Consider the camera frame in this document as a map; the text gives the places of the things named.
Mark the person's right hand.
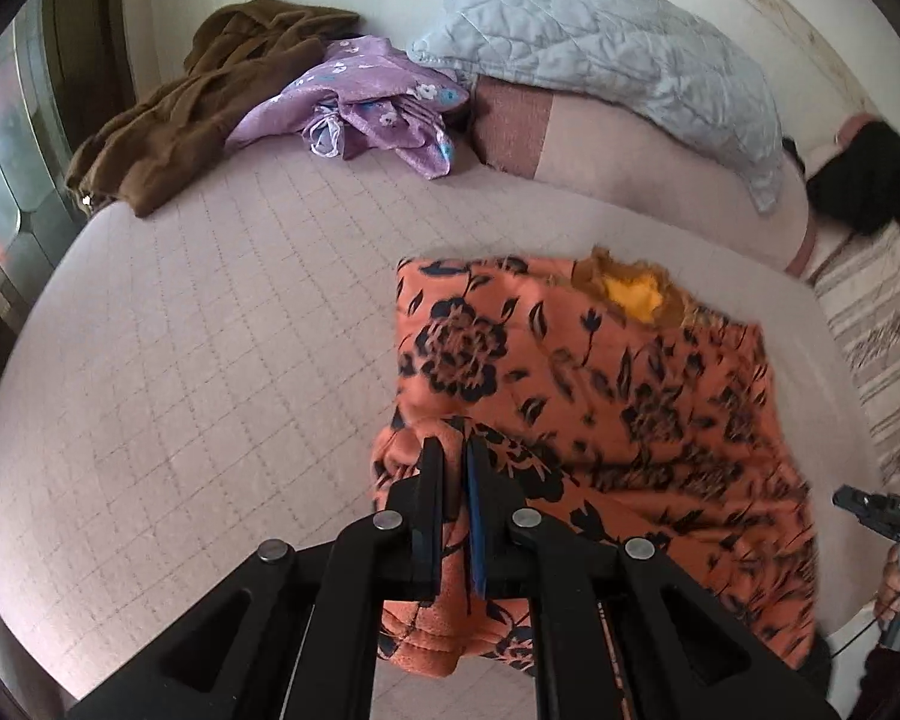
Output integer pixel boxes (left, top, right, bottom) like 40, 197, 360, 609
872, 538, 900, 625

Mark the black cloth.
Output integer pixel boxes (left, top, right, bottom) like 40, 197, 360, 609
782, 120, 900, 235

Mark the grey quilted pillow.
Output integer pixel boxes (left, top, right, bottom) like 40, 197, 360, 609
406, 0, 788, 215

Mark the orange black floral garment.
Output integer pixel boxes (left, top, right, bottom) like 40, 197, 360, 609
370, 247, 820, 680

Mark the stained glass window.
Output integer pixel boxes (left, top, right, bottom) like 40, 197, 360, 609
0, 11, 87, 320

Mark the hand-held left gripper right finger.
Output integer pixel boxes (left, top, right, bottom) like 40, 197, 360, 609
463, 435, 841, 720

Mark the purple floral garment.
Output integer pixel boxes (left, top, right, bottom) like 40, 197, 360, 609
226, 37, 472, 181

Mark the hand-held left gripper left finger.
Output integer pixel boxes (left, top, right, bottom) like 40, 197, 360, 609
64, 436, 447, 720

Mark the brown fleece garment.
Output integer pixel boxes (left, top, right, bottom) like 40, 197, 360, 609
66, 0, 361, 218

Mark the pink bolster cushion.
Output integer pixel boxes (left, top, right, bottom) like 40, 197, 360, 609
471, 75, 826, 277

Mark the striped beige blanket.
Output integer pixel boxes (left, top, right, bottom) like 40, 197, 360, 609
810, 223, 900, 470

